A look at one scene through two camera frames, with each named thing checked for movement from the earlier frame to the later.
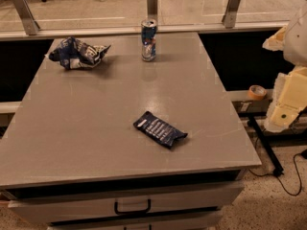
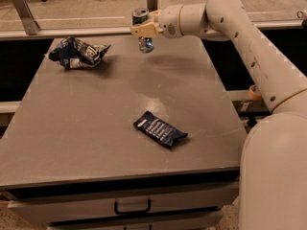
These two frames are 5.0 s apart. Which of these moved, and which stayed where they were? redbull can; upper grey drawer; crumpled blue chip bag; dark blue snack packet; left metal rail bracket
Moved: redbull can
Stayed: dark blue snack packet; crumpled blue chip bag; left metal rail bracket; upper grey drawer
